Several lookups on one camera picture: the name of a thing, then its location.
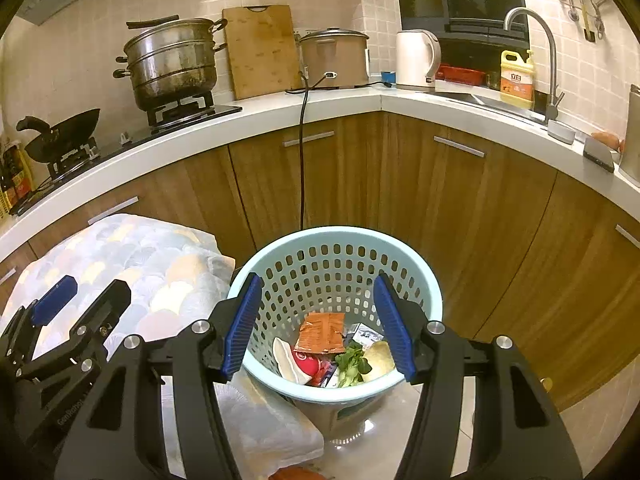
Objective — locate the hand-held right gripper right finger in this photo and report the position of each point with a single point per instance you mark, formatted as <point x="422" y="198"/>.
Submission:
<point x="392" y="330"/>

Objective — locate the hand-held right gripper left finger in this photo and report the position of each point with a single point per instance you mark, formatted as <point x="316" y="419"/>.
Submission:
<point x="245" y="330"/>

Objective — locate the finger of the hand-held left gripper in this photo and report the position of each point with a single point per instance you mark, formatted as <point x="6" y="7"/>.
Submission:
<point x="112" y="305"/>
<point x="52" y="300"/>

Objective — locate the blue and white carton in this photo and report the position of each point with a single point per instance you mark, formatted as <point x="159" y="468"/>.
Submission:
<point x="365" y="335"/>

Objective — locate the green leafy vegetable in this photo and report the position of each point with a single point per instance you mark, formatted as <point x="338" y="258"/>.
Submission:
<point x="352" y="360"/>

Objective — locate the red and white wrapper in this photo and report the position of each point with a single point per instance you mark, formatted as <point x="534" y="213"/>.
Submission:
<point x="286" y="360"/>

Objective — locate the orange snack wrapper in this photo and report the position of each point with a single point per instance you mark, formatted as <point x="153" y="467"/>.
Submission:
<point x="320" y="332"/>

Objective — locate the light blue perforated basket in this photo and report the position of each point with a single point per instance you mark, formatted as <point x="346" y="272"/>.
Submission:
<point x="330" y="233"/>

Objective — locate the scallop print tablecloth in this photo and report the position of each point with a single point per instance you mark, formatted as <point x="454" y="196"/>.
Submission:
<point x="150" y="270"/>

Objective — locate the dark sauce bottle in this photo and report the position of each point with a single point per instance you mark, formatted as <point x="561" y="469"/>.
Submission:
<point x="7" y="180"/>

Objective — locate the wooden base cabinet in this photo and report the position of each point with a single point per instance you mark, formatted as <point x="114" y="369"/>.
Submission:
<point x="400" y="185"/>

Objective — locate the orange object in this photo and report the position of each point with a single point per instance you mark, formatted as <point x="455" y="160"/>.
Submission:
<point x="295" y="475"/>

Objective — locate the black frying pan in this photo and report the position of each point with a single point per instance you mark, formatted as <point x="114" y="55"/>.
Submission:
<point x="65" y="135"/>

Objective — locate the black gas stove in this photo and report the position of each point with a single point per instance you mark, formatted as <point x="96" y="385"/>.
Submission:
<point x="145" y="130"/>

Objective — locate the steel steamer pot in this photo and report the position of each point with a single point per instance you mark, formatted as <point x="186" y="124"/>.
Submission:
<point x="170" y="70"/>

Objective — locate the small blue object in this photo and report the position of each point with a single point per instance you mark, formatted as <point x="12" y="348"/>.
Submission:
<point x="388" y="77"/>

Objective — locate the white sponge holder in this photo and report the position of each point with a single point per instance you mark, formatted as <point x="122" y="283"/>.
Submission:
<point x="560" y="132"/>

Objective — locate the red tray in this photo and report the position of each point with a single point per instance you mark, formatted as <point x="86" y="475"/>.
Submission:
<point x="460" y="75"/>

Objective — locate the white electric kettle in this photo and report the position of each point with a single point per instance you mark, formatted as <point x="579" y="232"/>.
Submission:
<point x="415" y="60"/>

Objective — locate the grey rectangular block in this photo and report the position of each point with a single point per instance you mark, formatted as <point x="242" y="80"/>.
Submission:
<point x="597" y="152"/>

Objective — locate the steel faucet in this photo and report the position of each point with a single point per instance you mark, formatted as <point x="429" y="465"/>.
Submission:
<point x="551" y="110"/>

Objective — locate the yellow detergent bottle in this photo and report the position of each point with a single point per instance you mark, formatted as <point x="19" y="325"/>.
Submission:
<point x="517" y="85"/>

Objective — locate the beige rice cooker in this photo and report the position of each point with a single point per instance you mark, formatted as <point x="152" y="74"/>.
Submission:
<point x="332" y="60"/>

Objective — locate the wooden cutting board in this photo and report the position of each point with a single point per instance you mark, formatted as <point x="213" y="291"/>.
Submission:
<point x="260" y="50"/>

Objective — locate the black spatula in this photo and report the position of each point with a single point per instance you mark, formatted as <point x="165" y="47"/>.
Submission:
<point x="150" y="22"/>

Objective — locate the orange vegetable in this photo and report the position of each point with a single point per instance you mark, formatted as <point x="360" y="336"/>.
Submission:
<point x="607" y="137"/>

